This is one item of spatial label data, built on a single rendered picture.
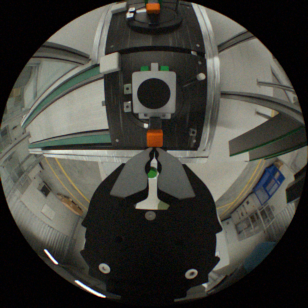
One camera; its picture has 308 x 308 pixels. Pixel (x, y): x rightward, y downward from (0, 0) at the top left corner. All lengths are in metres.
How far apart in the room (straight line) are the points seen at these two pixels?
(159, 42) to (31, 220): 8.84
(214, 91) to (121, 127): 0.25
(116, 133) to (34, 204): 8.29
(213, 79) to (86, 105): 0.38
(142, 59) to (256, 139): 0.29
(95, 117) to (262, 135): 0.44
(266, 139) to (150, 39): 0.31
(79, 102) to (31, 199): 8.08
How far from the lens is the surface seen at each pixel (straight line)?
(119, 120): 0.23
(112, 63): 0.23
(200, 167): 0.48
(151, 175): 0.30
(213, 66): 0.30
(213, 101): 0.27
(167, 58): 0.24
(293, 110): 0.20
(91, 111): 0.34
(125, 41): 0.28
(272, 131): 0.23
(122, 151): 0.28
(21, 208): 8.39
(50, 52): 0.25
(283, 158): 4.25
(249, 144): 0.24
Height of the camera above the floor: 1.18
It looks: 59 degrees down
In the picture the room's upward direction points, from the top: 176 degrees counter-clockwise
